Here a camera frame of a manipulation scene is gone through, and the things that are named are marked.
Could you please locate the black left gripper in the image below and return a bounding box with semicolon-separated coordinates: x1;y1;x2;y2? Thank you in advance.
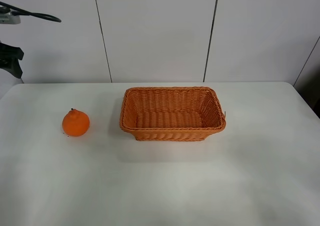
0;43;24;79

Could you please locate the orange with stem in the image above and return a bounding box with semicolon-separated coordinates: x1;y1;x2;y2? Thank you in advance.
61;108;90;137

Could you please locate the orange wicker basket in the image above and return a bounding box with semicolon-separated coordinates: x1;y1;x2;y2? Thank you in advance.
119;87;227;141

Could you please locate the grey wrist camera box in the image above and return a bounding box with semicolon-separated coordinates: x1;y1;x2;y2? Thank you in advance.
0;13;21;25

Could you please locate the black camera cable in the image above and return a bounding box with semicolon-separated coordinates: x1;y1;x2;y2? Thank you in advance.
0;1;62;23

